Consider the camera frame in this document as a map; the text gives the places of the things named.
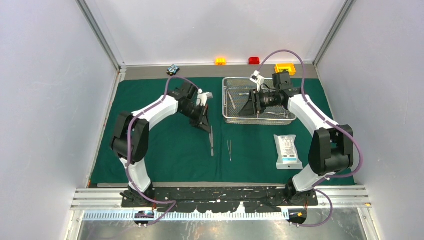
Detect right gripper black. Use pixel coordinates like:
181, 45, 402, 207
239, 88, 280, 116

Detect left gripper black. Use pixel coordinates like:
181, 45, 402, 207
180, 103, 211, 134

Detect long steel forceps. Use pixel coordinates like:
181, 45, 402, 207
209, 126, 215, 157

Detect steel spatula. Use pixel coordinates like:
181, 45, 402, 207
227, 91, 237, 110

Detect metal mesh tray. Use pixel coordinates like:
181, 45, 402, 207
222, 77, 297, 126

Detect green surgical cloth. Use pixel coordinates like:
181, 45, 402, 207
90, 76, 357, 186

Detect thin steel tweezers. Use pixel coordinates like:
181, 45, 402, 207
227, 140, 232, 162

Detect white paper packet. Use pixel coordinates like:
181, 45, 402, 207
273, 135, 303, 170

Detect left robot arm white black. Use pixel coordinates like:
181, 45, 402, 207
110, 79, 214, 207

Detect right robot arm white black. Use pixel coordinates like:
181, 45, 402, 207
239, 70, 354, 205

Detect surgical forceps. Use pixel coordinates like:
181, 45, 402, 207
265, 112, 289, 118

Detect red toy brick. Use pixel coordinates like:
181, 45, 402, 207
248, 56, 261, 65

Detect yellow toy block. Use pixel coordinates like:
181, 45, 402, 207
274, 63, 296, 76

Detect orange toy brick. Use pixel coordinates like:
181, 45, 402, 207
214, 57, 227, 66

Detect small blue black toy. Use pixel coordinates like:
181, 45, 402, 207
166, 64, 180, 77

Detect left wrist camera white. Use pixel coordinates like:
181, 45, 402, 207
196, 88, 213, 107

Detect aluminium frame rail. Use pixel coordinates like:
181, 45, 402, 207
70, 185, 373, 211

